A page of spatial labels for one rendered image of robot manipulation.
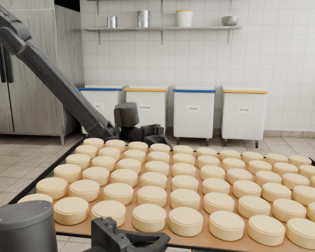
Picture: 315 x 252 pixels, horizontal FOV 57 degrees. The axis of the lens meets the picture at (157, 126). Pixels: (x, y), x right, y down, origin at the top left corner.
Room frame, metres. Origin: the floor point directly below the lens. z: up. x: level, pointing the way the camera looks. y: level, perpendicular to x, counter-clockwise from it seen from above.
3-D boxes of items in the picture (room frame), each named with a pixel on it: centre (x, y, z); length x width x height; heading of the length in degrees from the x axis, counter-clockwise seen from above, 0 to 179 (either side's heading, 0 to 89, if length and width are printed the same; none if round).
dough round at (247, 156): (0.68, -0.23, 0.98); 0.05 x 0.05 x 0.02
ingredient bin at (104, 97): (4.18, 0.78, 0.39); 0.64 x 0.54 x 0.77; 175
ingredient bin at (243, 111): (3.92, -1.16, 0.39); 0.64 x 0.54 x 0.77; 170
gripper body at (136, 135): (0.81, 0.04, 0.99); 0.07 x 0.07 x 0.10; 41
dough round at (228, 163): (0.62, -0.17, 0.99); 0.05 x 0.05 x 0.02
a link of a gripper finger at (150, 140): (0.75, -0.01, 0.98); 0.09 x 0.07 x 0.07; 41
